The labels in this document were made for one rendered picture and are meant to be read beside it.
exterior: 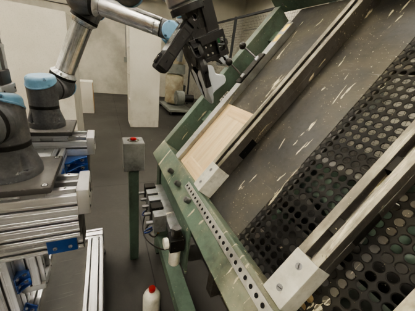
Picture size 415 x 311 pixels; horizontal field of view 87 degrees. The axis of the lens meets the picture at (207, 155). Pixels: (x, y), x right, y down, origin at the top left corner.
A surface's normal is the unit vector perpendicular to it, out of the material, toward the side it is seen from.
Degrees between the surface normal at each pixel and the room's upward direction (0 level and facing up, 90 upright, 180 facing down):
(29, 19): 90
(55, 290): 0
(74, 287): 0
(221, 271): 53
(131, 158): 90
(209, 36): 90
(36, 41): 90
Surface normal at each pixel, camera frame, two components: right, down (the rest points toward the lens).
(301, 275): -0.65, -0.52
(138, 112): 0.40, 0.39
